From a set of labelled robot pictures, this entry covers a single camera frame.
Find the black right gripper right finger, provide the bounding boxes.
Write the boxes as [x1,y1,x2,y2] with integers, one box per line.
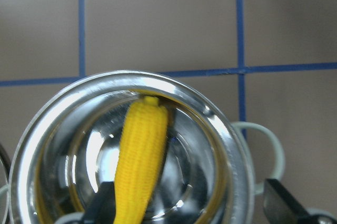
[263,179,311,223]

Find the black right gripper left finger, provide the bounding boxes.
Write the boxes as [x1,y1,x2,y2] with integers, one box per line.
[82,181,116,223]

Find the yellow corn cob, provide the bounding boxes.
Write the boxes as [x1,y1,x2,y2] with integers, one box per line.
[114,96,169,223]

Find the glass pot lid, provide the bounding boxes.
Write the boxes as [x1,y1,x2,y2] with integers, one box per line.
[1,144,11,223]

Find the pale green electric pot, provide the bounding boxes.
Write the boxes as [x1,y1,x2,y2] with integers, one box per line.
[8,71,285,223]

